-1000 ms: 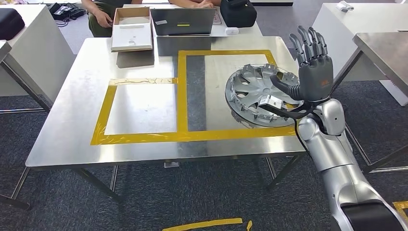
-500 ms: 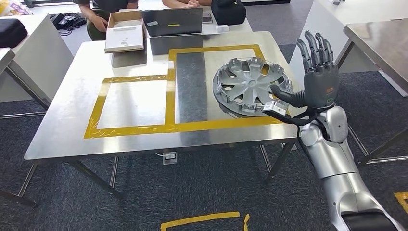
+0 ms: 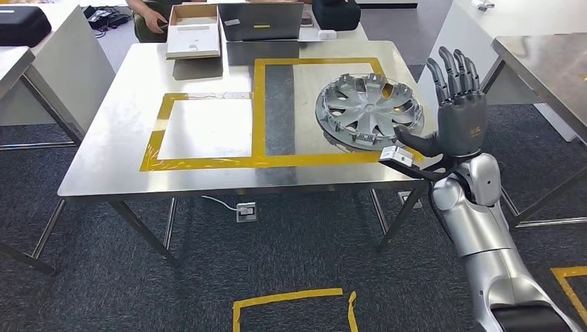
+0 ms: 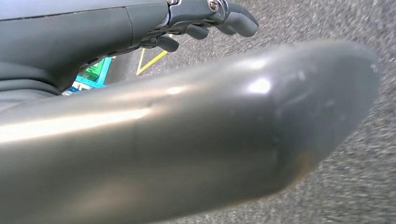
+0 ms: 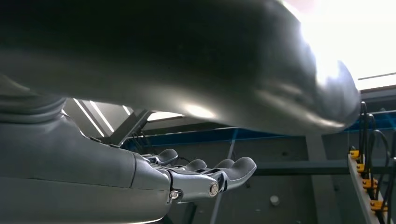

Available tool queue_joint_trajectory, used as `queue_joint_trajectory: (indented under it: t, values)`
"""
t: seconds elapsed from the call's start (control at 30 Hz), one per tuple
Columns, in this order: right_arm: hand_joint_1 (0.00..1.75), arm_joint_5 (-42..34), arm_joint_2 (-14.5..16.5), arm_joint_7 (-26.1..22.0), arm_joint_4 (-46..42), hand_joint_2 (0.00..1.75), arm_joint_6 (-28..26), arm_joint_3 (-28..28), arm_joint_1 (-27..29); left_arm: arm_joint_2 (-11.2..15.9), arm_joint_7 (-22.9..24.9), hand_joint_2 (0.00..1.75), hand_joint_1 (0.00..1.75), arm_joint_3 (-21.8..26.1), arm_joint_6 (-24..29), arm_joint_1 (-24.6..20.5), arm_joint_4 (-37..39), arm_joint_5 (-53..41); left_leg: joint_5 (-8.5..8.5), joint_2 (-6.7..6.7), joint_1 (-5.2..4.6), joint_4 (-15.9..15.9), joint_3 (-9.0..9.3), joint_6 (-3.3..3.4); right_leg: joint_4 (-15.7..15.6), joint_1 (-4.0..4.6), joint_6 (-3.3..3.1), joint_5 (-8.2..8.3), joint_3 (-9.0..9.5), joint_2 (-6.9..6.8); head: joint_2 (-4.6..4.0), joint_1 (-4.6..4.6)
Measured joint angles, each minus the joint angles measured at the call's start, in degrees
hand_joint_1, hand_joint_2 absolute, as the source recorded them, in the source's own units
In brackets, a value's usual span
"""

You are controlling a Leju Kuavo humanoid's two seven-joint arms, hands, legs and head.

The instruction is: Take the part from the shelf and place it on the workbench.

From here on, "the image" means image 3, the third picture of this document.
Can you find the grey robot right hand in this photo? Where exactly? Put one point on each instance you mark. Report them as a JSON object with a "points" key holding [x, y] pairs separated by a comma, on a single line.
{"points": [[461, 123]]}

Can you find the silver plastic hubcap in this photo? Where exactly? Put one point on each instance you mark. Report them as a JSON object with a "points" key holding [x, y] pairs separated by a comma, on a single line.
{"points": [[367, 110]]}

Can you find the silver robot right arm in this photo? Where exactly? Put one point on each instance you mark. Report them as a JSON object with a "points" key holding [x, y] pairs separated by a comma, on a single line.
{"points": [[472, 220]]}

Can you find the stainless steel workbench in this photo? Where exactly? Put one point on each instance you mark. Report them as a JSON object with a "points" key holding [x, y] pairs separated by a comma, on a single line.
{"points": [[114, 137]]}

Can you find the white floor socket box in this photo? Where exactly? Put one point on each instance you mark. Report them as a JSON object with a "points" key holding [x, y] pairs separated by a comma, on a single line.
{"points": [[406, 197], [246, 213]]}

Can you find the stainless steel table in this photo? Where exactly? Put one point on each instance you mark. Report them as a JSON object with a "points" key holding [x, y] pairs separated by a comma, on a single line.
{"points": [[541, 64]]}

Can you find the white-top desk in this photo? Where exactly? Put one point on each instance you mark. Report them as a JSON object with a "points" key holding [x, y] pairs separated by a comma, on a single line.
{"points": [[351, 34]]}

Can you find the small white device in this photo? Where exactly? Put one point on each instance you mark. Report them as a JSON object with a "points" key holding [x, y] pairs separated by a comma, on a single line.
{"points": [[327, 35]]}

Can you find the black bag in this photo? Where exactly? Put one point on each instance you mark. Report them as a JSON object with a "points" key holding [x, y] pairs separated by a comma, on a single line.
{"points": [[337, 16]]}

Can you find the yellow tape rectangle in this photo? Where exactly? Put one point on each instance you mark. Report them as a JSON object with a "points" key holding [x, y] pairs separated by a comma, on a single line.
{"points": [[259, 114]]}

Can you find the open cardboard box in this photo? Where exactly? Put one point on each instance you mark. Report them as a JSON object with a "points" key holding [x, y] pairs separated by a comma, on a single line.
{"points": [[192, 41]]}

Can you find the person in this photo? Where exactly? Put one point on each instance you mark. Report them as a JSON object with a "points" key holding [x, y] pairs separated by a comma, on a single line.
{"points": [[149, 20]]}

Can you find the white desk side panel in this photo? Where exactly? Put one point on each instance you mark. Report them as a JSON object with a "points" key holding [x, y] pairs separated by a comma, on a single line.
{"points": [[78, 73]]}

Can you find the black hard case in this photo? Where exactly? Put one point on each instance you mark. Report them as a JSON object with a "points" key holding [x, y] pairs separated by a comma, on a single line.
{"points": [[23, 25]]}

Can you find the chrome-legged white-top table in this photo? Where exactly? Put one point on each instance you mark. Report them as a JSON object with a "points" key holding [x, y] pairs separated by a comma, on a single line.
{"points": [[13, 64]]}

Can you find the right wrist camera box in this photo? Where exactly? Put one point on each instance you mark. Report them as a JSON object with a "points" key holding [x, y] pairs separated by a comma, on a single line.
{"points": [[396, 155]]}

